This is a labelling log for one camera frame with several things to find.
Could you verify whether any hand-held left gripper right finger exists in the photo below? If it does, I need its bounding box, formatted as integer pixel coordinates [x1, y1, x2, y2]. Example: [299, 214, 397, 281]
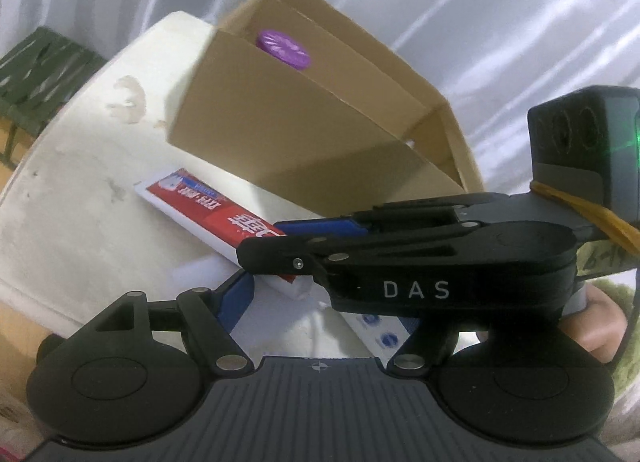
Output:
[392, 316, 491, 371]

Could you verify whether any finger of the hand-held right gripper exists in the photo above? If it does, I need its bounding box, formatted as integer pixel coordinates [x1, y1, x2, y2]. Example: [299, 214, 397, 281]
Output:
[236, 223, 482, 289]
[275, 192, 512, 239]

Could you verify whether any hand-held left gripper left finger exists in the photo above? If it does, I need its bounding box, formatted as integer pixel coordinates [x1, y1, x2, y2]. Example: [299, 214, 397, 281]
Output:
[65, 271, 257, 376]

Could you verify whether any white paper box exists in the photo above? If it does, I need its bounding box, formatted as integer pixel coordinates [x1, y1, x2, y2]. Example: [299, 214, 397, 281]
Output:
[239, 287, 418, 359]

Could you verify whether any red toothpaste tube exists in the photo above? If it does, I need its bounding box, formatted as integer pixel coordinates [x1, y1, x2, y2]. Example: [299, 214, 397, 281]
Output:
[132, 167, 313, 300]

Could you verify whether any brown cardboard box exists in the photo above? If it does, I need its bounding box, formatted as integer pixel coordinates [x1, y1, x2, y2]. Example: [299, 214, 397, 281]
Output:
[167, 0, 485, 220]

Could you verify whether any person's right forearm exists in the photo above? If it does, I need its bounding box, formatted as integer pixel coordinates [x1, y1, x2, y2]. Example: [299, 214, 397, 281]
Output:
[585, 269, 640, 445]

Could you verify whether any person's right hand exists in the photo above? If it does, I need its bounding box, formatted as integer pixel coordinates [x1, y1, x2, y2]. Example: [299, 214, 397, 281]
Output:
[562, 286, 633, 361]

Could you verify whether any yellow rubber band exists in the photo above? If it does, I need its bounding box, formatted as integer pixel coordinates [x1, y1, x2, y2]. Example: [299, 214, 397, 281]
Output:
[530, 181, 640, 254]

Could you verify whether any purple lid air freshener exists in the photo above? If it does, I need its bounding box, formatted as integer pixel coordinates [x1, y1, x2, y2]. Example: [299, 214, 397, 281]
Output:
[256, 28, 313, 72]

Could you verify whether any white satin curtain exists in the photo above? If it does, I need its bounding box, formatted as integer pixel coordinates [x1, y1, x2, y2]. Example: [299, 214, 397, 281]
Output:
[0, 0, 640, 193]

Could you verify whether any green slatted chair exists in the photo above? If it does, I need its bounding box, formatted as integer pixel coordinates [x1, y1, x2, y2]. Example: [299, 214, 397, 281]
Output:
[0, 26, 107, 168]

